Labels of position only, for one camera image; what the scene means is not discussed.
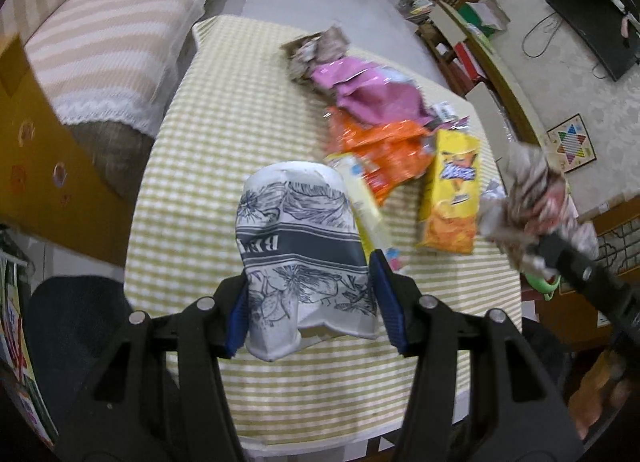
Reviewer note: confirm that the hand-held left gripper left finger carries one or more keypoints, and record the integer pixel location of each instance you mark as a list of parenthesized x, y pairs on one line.
[(237, 317)]

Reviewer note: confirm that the low wooden television cabinet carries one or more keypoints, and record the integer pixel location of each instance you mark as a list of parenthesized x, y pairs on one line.
[(495, 77)]

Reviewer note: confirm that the brown white wrapper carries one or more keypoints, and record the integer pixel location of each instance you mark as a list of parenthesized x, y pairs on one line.
[(530, 192), (330, 47)]

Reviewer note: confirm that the colourful printed poster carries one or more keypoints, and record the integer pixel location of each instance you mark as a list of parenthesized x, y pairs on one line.
[(20, 342)]

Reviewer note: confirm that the beige striped sofa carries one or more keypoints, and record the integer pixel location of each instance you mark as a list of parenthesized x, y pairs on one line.
[(115, 32)]

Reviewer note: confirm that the black wall television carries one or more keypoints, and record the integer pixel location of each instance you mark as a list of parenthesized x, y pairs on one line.
[(595, 17)]

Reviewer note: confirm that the yellow snack bag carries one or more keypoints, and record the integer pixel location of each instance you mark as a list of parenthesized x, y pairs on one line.
[(450, 192)]

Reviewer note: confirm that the pink silver lined packet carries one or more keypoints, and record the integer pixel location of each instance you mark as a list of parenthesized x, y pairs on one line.
[(340, 75)]

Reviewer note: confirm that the framed star checkers board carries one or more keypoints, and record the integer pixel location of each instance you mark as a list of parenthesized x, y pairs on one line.
[(571, 143)]

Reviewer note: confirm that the large pink snack packet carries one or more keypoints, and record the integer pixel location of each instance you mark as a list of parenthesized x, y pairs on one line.
[(380, 105)]

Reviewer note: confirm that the red folders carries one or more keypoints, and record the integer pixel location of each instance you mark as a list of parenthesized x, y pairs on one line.
[(467, 60)]

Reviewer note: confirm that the yellow wooden cabinet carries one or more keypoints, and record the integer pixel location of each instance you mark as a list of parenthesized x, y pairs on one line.
[(45, 167)]

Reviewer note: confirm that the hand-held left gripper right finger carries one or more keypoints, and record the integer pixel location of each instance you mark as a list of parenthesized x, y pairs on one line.
[(387, 292)]

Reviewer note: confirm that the orange snack packet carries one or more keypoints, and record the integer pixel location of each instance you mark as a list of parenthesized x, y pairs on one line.
[(385, 142)]

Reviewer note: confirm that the pale yellow snack packet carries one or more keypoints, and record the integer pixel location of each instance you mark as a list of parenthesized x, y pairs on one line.
[(360, 202)]

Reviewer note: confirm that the wooden lattice screen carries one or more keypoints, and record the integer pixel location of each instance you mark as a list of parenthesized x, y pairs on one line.
[(620, 247)]

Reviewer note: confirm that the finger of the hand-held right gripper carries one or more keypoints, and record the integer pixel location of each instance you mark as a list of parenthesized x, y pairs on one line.
[(565, 259)]

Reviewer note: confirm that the green rimmed bin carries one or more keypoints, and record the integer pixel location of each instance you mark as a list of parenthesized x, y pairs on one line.
[(542, 287)]

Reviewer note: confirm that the grey floral snack bag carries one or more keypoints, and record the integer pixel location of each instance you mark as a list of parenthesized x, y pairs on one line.
[(300, 252)]

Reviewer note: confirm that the green white cardboard box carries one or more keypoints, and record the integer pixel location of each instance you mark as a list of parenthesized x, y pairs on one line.
[(487, 17)]

